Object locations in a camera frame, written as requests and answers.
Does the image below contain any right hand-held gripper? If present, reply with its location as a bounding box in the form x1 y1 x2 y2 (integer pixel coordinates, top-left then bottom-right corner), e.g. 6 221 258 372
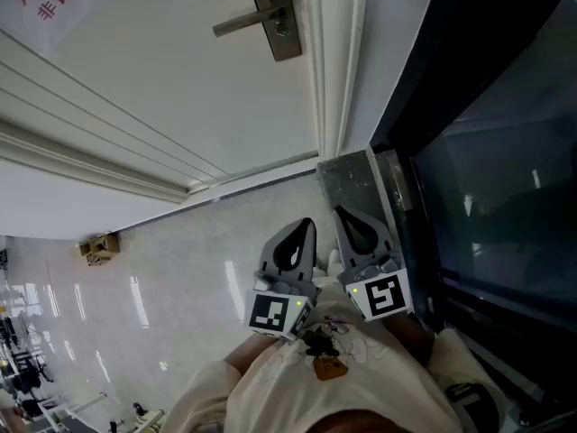
332 205 414 324

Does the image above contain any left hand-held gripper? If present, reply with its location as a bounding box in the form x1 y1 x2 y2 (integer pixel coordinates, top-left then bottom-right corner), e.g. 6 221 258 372
244 217 323 343

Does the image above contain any person's right forearm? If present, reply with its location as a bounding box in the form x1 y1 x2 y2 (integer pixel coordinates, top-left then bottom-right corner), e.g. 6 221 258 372
382 311 436 369

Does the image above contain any person's left forearm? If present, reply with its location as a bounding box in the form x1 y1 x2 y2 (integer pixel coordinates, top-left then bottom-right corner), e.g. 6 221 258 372
222 331 281 378

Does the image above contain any white door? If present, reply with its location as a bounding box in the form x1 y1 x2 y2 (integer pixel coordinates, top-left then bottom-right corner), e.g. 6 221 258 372
0 0 319 194

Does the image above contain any dark marble plinth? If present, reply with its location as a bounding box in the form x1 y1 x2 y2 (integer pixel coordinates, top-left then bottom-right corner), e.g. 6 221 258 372
316 148 435 322

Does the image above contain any cream cartoon print shirt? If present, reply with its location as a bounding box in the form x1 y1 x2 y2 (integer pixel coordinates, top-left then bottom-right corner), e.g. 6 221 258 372
160 277 513 433

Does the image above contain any dark glass partition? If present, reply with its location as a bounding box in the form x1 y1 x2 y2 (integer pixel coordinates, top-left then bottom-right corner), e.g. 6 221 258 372
368 0 577 433

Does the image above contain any brown cardboard box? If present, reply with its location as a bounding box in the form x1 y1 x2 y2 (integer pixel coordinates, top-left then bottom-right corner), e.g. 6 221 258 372
78 231 121 267

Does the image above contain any white metal rack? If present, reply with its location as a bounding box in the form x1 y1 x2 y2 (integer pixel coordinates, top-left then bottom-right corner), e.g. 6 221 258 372
33 392 110 433

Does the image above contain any black office chair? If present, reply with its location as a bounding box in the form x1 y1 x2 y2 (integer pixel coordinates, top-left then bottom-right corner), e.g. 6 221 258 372
12 357 54 392

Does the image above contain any paper sign with red print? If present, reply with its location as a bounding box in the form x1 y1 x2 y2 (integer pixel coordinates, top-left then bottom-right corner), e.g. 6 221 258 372
0 0 124 59

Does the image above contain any black strap device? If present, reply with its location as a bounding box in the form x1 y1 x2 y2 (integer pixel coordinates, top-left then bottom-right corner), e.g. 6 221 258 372
444 382 499 428

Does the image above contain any brushed metal lever handle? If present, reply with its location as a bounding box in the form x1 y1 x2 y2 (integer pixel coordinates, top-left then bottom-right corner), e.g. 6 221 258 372
212 6 284 39

